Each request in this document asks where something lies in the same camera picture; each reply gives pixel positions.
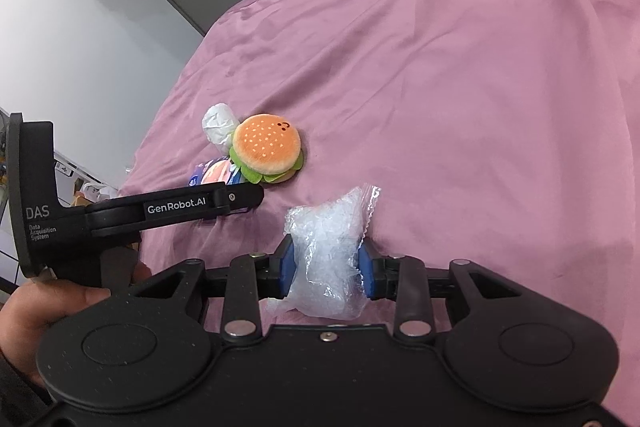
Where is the hamburger plush toy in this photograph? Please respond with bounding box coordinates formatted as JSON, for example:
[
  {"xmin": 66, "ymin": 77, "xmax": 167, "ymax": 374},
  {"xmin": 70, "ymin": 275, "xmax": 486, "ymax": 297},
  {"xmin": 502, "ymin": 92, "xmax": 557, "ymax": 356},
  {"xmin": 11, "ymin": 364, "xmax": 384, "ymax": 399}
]
[{"xmin": 229, "ymin": 114, "xmax": 305, "ymax": 185}]

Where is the clear plastic bag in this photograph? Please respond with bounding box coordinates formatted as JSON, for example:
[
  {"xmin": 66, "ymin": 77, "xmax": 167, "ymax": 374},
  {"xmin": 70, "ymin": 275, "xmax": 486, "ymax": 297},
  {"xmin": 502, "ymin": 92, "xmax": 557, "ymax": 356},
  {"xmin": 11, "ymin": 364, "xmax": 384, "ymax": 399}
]
[{"xmin": 265, "ymin": 184, "xmax": 383, "ymax": 320}]

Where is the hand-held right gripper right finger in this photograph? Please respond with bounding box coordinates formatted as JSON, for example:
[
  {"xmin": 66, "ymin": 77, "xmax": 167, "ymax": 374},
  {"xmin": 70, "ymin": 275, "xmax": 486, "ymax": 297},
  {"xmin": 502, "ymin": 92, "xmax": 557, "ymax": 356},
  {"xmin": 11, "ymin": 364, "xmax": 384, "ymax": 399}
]
[{"xmin": 356, "ymin": 241, "xmax": 524, "ymax": 339}]

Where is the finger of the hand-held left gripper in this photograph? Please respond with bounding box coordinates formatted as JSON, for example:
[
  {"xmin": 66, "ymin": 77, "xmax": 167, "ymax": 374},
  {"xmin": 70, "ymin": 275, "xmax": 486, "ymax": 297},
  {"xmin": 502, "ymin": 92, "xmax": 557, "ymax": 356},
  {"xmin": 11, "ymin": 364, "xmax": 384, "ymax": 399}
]
[{"xmin": 85, "ymin": 182, "xmax": 265, "ymax": 239}]

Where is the blue snack packet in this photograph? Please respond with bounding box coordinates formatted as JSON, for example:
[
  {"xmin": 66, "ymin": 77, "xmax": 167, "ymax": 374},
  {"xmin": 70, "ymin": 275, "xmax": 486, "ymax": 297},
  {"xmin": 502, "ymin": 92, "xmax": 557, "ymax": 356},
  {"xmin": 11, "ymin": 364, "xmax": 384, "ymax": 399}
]
[{"xmin": 189, "ymin": 155, "xmax": 246, "ymax": 188}]

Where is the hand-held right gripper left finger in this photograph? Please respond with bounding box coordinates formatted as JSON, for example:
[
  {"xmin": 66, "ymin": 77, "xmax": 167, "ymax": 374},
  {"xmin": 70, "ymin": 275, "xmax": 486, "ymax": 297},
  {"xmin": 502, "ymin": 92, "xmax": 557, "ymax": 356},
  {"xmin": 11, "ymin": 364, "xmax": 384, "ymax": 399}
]
[{"xmin": 127, "ymin": 234, "xmax": 297, "ymax": 341}]

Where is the person's left hand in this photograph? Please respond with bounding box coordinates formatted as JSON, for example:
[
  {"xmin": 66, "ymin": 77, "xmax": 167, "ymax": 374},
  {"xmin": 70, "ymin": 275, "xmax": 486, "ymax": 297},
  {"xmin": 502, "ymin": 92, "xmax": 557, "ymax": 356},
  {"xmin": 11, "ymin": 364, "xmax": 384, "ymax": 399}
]
[{"xmin": 0, "ymin": 279, "xmax": 112, "ymax": 369}]

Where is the pink bed sheet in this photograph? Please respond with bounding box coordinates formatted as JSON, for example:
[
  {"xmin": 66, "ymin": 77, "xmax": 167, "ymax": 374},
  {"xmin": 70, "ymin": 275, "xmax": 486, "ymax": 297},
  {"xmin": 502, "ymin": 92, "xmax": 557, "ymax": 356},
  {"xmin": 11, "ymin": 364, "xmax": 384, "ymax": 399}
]
[{"xmin": 120, "ymin": 0, "xmax": 640, "ymax": 358}]

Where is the small white wrapped packet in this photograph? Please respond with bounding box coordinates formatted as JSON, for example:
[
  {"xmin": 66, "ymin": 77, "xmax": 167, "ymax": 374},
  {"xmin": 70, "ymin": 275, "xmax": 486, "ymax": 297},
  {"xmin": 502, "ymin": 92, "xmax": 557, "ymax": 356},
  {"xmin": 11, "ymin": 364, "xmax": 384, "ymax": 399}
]
[{"xmin": 201, "ymin": 103, "xmax": 243, "ymax": 155}]

